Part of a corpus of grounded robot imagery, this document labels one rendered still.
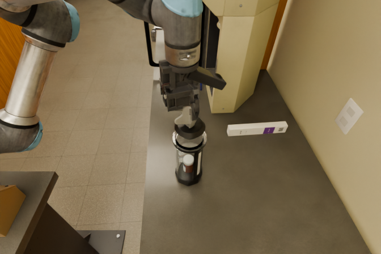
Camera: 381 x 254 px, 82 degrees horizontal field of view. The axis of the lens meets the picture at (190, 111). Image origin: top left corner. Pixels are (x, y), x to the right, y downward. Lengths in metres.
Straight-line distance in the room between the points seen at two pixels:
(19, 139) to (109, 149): 1.37
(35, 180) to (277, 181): 0.90
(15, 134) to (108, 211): 1.16
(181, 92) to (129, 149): 1.69
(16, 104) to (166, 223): 0.61
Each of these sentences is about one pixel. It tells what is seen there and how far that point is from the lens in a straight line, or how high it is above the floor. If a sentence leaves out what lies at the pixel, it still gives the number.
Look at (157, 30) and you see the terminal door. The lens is 1.21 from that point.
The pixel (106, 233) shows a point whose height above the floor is 0.01.
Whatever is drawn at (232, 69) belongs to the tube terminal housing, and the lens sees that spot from 0.94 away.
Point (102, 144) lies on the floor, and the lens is 2.27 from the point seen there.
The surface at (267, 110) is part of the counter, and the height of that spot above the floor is 0.94.
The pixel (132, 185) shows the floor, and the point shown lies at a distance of 1.96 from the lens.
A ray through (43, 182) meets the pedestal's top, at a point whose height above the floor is 0.94.
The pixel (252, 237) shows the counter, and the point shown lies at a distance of 0.82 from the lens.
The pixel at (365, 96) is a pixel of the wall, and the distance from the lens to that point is 0.89.
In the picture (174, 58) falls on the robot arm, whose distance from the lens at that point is 0.46.
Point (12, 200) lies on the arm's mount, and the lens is 0.95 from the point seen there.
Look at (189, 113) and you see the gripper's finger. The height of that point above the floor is 1.30.
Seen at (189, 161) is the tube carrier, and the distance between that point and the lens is 0.72.
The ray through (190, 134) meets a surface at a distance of 0.62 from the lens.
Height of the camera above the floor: 1.70
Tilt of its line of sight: 44 degrees down
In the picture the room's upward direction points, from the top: 2 degrees clockwise
